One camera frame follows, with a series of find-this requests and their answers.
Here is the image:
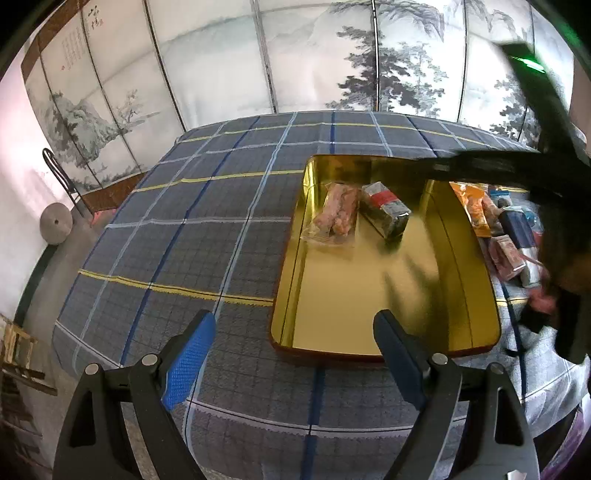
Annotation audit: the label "grey round stone disc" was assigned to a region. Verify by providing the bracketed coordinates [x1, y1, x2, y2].
[39, 203, 74, 245]

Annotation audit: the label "black metal chair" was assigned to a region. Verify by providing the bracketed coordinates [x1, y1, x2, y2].
[42, 148, 88, 217]

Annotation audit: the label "orange snack packet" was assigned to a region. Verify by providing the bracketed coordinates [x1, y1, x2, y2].
[449, 181, 502, 238]

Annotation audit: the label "small wooden stool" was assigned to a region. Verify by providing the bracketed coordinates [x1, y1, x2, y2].
[0, 314, 58, 398]

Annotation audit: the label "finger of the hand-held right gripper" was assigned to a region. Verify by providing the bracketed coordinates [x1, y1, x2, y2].
[413, 150, 546, 192]

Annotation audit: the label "blue checked tablecloth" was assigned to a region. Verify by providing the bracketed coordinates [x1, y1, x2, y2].
[52, 111, 591, 480]

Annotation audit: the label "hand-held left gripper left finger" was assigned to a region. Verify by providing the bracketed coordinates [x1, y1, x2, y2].
[53, 310, 217, 480]

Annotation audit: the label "clear packet pink snack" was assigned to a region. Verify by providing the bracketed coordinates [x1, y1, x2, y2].
[300, 181, 362, 247]

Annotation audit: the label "landscape painted folding screen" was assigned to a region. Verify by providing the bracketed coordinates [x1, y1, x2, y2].
[21, 0, 578, 204]

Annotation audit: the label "person's right hand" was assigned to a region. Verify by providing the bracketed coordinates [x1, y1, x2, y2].
[529, 203, 591, 319]

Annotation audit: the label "dark snack packet red label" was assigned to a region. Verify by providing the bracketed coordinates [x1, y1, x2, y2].
[359, 182, 413, 243]

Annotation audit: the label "gold tin box red sides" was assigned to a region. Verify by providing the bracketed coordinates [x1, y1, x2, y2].
[269, 154, 502, 363]

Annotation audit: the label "blue-edged clear snack packet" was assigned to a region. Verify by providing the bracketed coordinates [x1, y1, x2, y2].
[494, 187, 541, 259]

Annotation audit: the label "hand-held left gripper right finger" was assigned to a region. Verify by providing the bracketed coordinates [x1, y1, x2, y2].
[373, 310, 541, 480]

